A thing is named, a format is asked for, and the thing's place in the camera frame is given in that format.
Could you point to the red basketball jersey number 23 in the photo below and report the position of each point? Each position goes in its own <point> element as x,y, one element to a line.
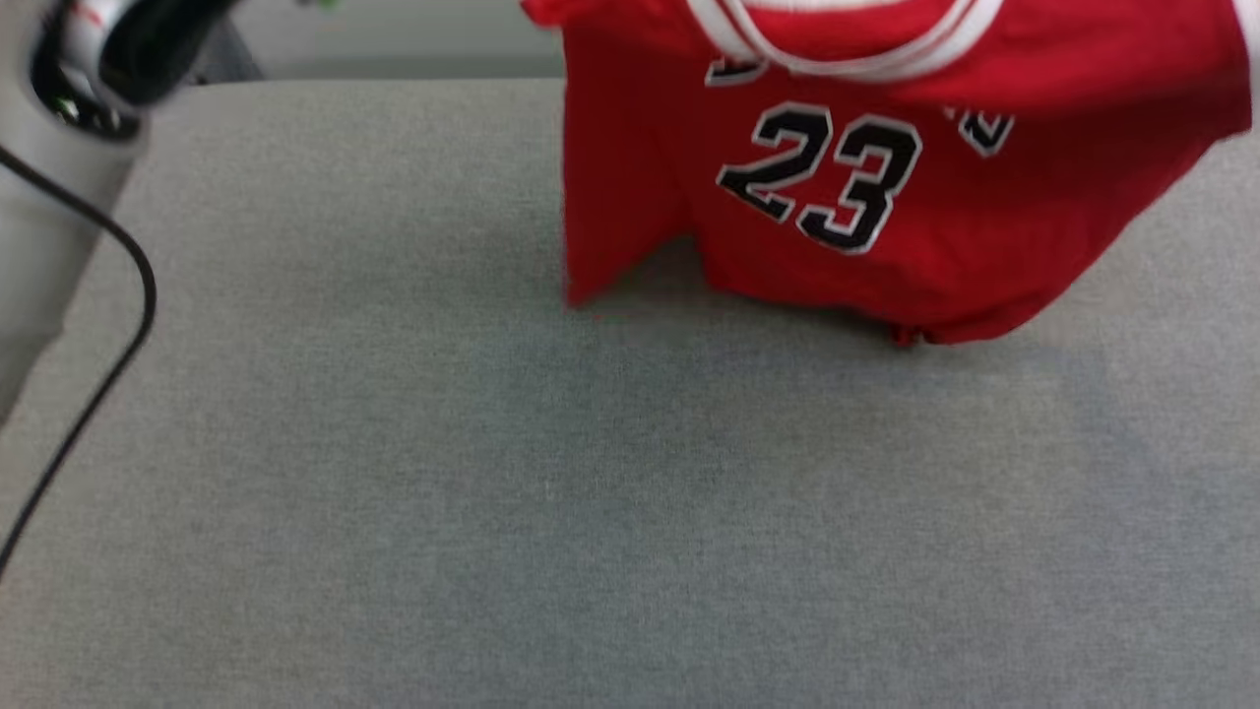
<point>886,197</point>

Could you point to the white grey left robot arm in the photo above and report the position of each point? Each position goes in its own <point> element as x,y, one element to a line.
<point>59,197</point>

